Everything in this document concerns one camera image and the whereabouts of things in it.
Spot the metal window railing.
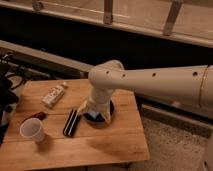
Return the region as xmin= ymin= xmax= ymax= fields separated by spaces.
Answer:
xmin=0 ymin=0 xmax=213 ymax=48

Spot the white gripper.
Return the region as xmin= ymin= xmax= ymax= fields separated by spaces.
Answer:
xmin=77 ymin=97 xmax=111 ymax=124

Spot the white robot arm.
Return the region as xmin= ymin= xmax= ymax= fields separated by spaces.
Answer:
xmin=77 ymin=60 xmax=213 ymax=124

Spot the black round plate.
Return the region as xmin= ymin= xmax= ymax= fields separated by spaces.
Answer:
xmin=83 ymin=101 xmax=114 ymax=126

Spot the dark red small object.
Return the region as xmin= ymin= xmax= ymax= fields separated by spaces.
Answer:
xmin=22 ymin=112 xmax=47 ymax=122

